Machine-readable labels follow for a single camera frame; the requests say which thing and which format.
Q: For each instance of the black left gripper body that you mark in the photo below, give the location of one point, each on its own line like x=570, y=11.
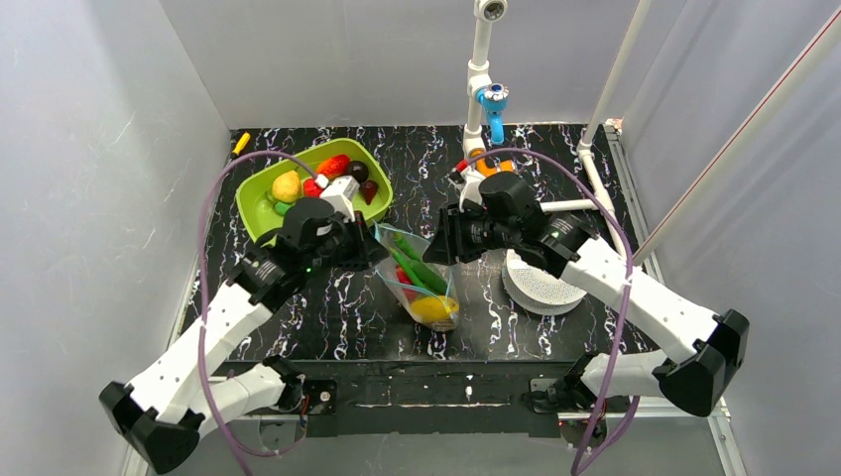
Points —
x=367, y=242

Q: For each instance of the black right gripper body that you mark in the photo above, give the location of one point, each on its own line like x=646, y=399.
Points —
x=448, y=234

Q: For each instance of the long green toy bean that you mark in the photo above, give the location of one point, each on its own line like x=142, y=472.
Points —
x=405, y=263

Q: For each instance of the red toy apple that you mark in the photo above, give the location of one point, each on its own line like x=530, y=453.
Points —
x=406, y=283

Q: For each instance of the green toy cucumber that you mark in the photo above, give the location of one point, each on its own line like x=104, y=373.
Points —
x=433, y=281

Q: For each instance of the clear zip top bag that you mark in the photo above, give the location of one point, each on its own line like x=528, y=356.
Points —
x=427, y=292

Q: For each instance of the green toy beans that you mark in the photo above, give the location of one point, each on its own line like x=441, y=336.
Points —
x=282, y=208

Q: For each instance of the yellow toy banana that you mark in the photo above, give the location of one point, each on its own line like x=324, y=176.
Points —
x=431, y=309

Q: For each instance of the green plastic tray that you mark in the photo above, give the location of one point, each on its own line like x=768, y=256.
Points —
x=256, y=208

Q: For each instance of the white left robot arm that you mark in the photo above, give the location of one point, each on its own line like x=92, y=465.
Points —
x=217, y=335

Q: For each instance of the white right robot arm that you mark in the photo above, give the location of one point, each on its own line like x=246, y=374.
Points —
x=700, y=351

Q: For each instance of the orange pipe valve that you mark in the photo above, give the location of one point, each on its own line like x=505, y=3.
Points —
x=489, y=166

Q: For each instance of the red toy strawberry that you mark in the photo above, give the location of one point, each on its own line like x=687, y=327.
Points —
x=310, y=188

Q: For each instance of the red orange toy pepper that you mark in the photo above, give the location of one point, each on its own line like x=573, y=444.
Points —
x=334, y=167

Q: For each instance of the dark purple toy fruit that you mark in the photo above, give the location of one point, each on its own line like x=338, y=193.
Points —
x=358, y=170

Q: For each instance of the yellow toy lemon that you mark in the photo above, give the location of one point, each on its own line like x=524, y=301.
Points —
x=287, y=187

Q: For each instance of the white filament spool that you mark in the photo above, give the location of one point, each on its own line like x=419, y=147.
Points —
x=536, y=290

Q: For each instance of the blue pipe valve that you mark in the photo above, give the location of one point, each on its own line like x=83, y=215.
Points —
x=493, y=99

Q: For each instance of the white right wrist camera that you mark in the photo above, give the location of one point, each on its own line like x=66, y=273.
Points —
x=467, y=181

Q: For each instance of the yellow handled screwdriver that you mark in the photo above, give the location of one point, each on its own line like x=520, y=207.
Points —
x=241, y=144

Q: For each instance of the white PVC pipe frame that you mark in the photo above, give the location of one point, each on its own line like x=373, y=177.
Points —
x=487, y=13

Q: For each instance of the aluminium frame rail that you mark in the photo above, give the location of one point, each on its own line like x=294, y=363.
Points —
x=437, y=397

